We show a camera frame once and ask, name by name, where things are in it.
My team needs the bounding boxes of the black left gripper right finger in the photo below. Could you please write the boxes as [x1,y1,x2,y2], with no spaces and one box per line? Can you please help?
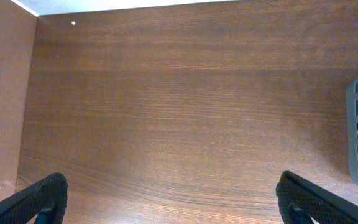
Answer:
[276,171,358,224]

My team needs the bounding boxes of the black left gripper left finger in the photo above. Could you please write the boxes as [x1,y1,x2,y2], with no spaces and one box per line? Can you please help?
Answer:
[0,172,68,224]

